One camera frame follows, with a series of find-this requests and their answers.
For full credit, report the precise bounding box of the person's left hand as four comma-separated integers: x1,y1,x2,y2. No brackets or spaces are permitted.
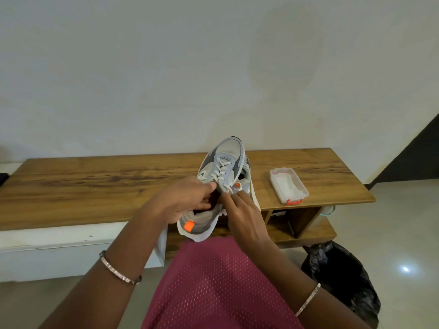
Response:
137,176,217,233

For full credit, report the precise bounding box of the black plastic bag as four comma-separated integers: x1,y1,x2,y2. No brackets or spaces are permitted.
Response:
301,240,381,329

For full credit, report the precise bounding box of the grey white orange sneaker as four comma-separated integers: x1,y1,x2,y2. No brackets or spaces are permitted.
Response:
177,136,262,243

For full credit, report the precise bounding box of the person's right forearm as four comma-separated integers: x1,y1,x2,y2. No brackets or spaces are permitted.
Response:
245,234,372,329

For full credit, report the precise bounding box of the silver bracelet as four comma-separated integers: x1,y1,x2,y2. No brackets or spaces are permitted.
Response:
295,282,321,318
99,250,142,285

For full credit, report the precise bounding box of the white container with orange clips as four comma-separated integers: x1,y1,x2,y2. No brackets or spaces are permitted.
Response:
270,167,309,205

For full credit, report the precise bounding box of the person's right hand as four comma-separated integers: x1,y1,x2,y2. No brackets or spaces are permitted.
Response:
219,191,272,251

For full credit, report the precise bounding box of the maroon mesh garment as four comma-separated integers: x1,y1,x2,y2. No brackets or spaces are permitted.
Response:
142,236,305,329

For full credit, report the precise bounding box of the person's left forearm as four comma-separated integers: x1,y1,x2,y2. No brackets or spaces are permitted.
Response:
38,210,167,329

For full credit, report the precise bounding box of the wooden low cabinet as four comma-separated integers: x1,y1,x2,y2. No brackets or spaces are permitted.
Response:
0,148,376,261

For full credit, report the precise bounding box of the white drawer unit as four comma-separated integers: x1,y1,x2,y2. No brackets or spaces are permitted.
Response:
0,221,169,283

